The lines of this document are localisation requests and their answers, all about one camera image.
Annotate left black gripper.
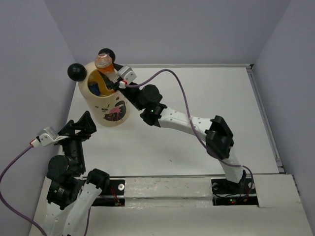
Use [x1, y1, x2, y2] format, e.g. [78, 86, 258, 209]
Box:
[56, 109, 97, 172]

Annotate long orange capped bottle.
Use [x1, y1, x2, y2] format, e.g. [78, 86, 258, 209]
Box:
[94, 53, 118, 82]

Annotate clear bottle blue label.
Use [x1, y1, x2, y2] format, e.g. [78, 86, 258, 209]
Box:
[88, 82, 101, 96]

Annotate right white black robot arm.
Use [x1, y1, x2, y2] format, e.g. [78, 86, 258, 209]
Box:
[97, 64, 246, 193]

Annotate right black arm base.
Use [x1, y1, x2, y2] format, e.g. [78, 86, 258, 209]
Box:
[211, 178, 259, 206]

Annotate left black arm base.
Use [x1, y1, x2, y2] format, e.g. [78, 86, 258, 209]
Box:
[92, 178, 126, 207]

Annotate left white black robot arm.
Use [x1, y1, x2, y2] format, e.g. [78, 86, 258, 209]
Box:
[40, 111, 110, 236]

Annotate cream panda-ear waste bin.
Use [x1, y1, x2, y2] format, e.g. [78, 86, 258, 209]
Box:
[67, 48, 129, 127]

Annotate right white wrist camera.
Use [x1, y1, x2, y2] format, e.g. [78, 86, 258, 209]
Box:
[117, 65, 137, 89]

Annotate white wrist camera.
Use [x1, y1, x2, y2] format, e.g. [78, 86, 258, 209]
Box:
[30, 126, 68, 148]
[117, 65, 137, 89]

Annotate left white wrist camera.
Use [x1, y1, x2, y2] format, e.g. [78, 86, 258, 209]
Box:
[30, 126, 68, 148]

